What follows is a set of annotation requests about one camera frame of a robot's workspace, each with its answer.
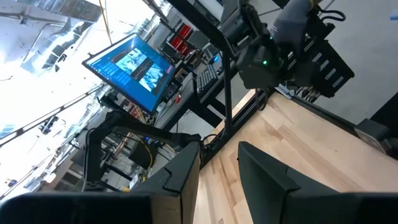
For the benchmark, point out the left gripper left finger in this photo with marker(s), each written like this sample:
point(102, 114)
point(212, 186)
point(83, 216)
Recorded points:
point(177, 186)

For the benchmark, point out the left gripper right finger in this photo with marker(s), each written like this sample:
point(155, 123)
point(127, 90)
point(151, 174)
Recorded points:
point(270, 193)

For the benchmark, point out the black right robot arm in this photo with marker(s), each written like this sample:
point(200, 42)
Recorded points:
point(258, 65)

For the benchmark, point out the black computer tower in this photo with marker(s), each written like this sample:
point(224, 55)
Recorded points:
point(140, 155)

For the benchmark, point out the black keyboard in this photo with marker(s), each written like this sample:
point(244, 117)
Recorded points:
point(206, 81)

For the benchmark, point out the grey flat device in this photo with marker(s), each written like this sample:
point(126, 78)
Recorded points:
point(373, 137)

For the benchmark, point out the computer monitor blue screen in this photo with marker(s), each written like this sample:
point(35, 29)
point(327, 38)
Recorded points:
point(133, 71)

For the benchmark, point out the red storage drawers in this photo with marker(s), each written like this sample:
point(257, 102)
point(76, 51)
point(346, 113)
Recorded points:
point(182, 39)

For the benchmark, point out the black upright post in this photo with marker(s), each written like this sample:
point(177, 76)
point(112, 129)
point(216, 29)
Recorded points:
point(228, 93)

